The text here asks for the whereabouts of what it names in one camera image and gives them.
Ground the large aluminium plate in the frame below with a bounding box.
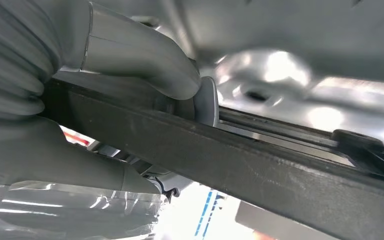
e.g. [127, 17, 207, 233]
[92, 0, 384, 167]

